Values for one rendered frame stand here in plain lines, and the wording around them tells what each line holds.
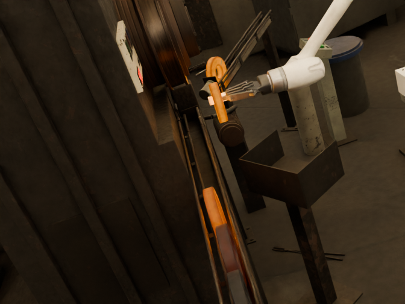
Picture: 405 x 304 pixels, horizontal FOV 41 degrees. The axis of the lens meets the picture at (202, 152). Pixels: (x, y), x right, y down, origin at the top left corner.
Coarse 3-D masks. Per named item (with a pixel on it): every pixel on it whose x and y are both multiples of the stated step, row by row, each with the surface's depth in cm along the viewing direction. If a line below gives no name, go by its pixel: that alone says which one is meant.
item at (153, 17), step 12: (144, 0) 188; (156, 0) 187; (144, 12) 188; (156, 12) 187; (156, 24) 188; (156, 36) 189; (168, 36) 188; (156, 48) 190; (168, 48) 191; (168, 60) 193; (168, 72) 198; (180, 72) 199; (180, 84) 212
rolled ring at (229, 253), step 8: (224, 224) 148; (216, 232) 145; (224, 232) 144; (224, 240) 142; (232, 240) 154; (224, 248) 141; (232, 248) 141; (224, 256) 140; (232, 256) 140; (224, 264) 140; (232, 264) 140; (240, 264) 153
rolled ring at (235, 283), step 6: (234, 270) 134; (228, 276) 131; (234, 276) 130; (240, 276) 131; (228, 282) 129; (234, 282) 128; (240, 282) 128; (234, 288) 127; (240, 288) 127; (246, 288) 139; (234, 294) 126; (240, 294) 126; (246, 294) 139; (234, 300) 125; (240, 300) 125; (246, 300) 125
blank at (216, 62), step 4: (208, 60) 267; (212, 60) 266; (216, 60) 268; (220, 60) 271; (208, 64) 266; (212, 64) 265; (216, 64) 268; (220, 64) 271; (224, 64) 275; (208, 68) 265; (212, 68) 265; (216, 68) 274; (220, 68) 273; (224, 68) 275; (208, 72) 265; (212, 72) 265; (220, 72) 274; (224, 72) 274; (208, 76) 266; (212, 76) 265; (216, 76) 268; (220, 76) 273
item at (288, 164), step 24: (264, 144) 191; (336, 144) 175; (264, 168) 176; (288, 168) 191; (312, 168) 169; (336, 168) 177; (264, 192) 184; (288, 192) 174; (312, 192) 171; (312, 216) 193; (312, 240) 196; (312, 264) 201; (312, 288) 210; (336, 288) 217
